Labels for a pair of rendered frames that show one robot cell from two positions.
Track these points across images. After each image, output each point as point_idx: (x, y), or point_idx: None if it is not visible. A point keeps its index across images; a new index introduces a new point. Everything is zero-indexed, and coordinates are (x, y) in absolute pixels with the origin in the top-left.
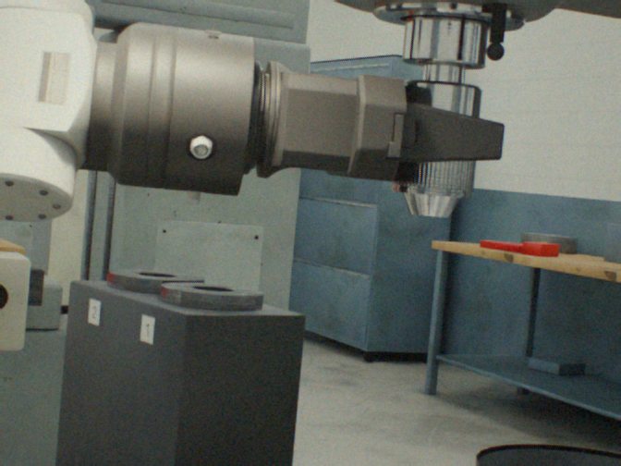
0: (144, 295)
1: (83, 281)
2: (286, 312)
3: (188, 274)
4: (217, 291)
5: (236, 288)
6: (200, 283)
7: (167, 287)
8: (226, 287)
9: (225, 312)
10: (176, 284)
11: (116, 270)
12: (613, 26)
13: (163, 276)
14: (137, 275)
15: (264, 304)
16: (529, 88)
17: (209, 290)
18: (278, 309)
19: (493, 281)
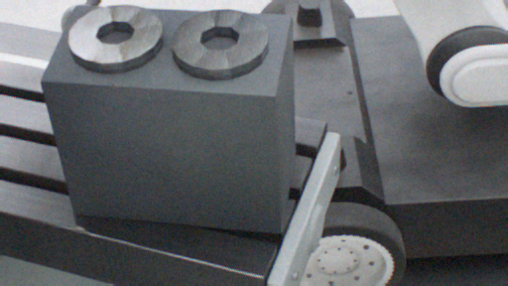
0: (177, 21)
1: (277, 18)
2: (56, 71)
3: (224, 68)
4: (95, 26)
5: (111, 50)
6: (153, 42)
7: (133, 7)
8: (125, 50)
9: (68, 28)
10: (149, 21)
11: (256, 22)
12: None
13: (200, 34)
14: (218, 22)
15: (98, 79)
16: None
17: (102, 23)
18: (71, 75)
19: None
